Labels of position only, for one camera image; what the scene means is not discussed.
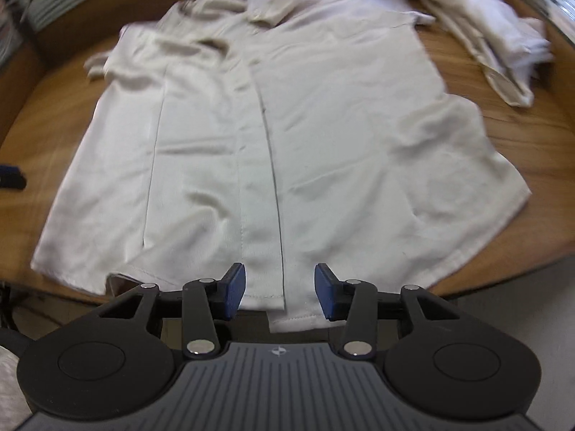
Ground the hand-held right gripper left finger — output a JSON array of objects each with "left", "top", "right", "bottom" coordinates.
[{"left": 96, "top": 263, "right": 247, "bottom": 360}]

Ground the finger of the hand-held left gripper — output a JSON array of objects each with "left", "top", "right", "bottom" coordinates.
[{"left": 0, "top": 164, "right": 27, "bottom": 191}]

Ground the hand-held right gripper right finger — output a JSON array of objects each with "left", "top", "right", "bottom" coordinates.
[{"left": 314, "top": 263, "right": 463, "bottom": 360}]

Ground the white satin shirt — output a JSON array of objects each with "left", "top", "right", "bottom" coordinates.
[{"left": 31, "top": 0, "right": 534, "bottom": 334}]

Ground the folded white garment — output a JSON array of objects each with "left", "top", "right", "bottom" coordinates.
[{"left": 414, "top": 0, "right": 554, "bottom": 108}]

